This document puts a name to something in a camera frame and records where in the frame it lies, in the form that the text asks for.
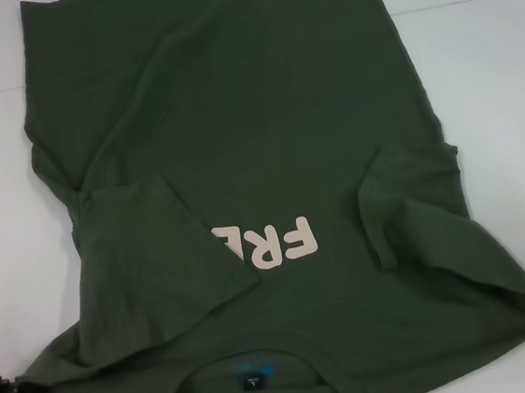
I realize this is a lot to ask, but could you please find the dark green FREE! t-shirt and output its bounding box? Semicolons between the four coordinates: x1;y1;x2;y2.
0;0;525;393

